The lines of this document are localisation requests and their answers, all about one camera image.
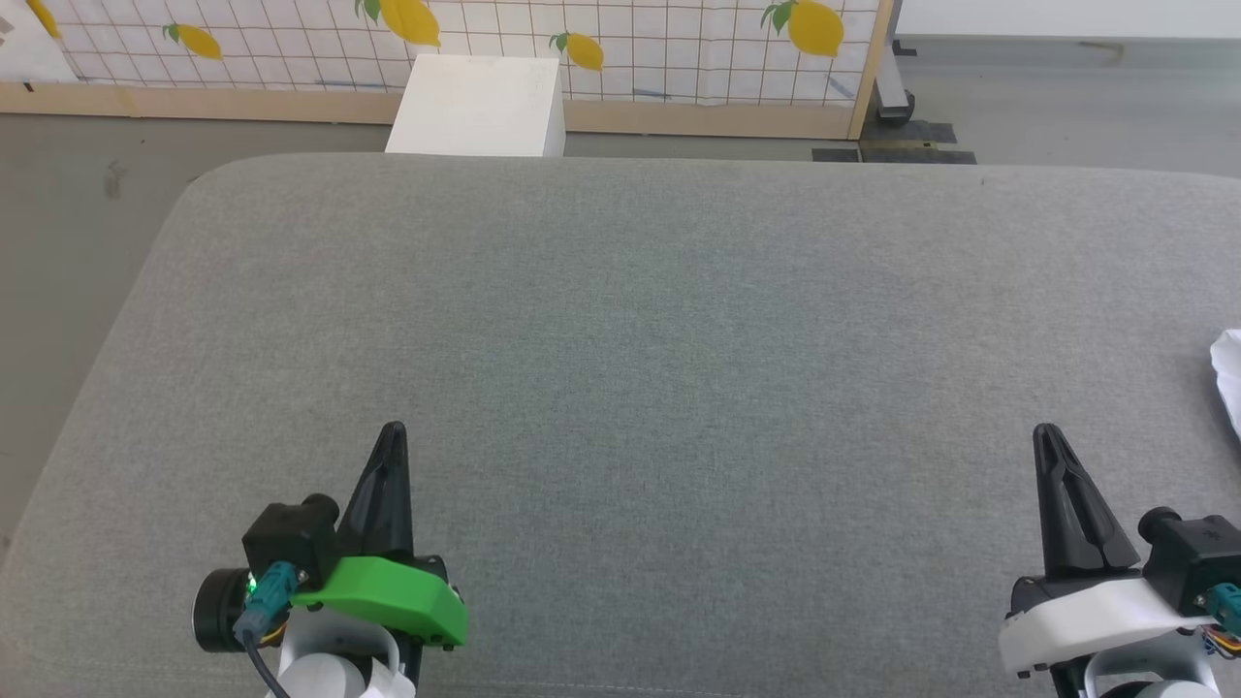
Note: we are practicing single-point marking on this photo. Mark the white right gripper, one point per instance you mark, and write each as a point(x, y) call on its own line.
point(1076, 616)

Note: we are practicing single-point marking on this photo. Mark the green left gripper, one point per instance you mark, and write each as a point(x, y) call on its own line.
point(397, 596)

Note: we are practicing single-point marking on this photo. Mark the blue and white raglan shirt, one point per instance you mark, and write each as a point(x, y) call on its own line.
point(1231, 378)

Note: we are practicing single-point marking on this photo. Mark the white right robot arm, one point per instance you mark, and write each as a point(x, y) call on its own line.
point(1154, 669)

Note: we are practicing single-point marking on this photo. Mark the grey fabric sofa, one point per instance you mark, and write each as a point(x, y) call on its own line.
point(679, 368)

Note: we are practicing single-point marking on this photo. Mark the white box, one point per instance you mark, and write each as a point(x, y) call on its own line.
point(475, 107)

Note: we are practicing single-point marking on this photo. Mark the grey metal stand foot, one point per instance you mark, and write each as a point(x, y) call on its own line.
point(892, 97)

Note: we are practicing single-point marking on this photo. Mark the lemon print grid panel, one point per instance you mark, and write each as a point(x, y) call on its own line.
point(679, 48)

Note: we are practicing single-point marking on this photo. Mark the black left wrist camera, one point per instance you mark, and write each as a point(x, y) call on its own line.
point(291, 533)

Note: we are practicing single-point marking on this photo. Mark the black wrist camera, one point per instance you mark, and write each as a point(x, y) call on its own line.
point(1197, 557)
point(291, 533)

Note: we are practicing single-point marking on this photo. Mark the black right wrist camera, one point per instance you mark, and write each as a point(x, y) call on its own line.
point(1197, 557)

